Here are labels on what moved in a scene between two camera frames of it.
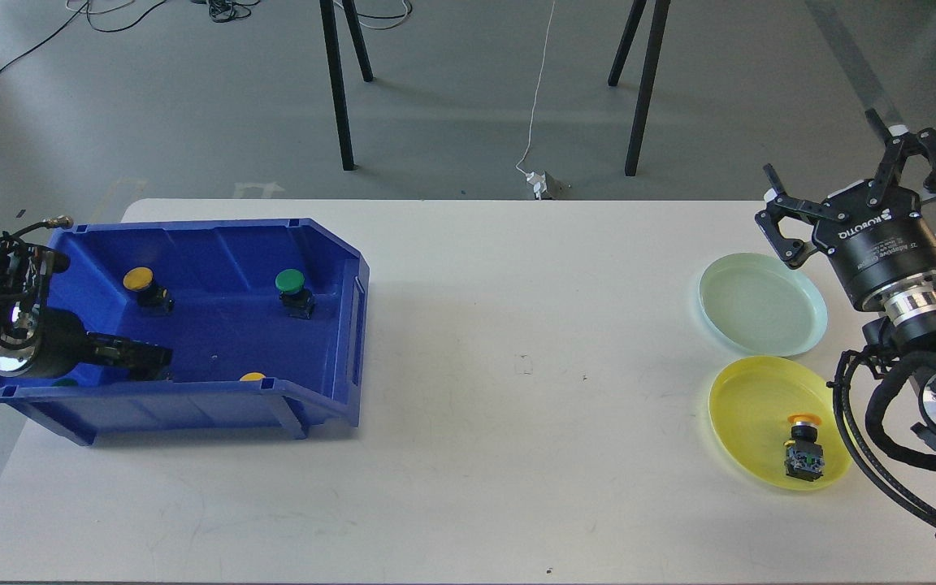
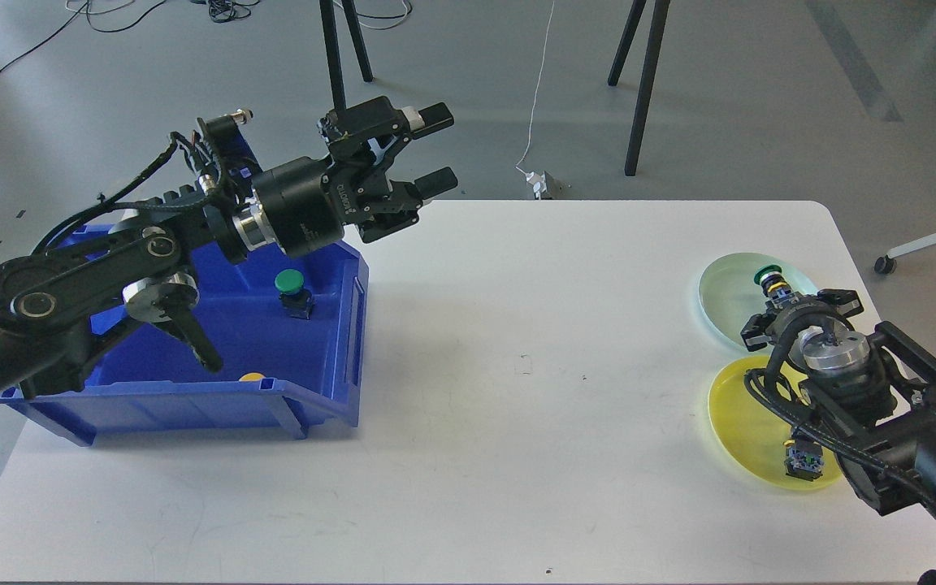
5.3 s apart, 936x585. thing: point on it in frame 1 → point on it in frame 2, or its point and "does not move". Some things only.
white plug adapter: (539, 182) does not move
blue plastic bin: (265, 322) does not move
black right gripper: (882, 236) → (815, 336)
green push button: (297, 301) does not move
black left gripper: (46, 343) → (306, 204)
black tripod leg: (330, 27) does not move
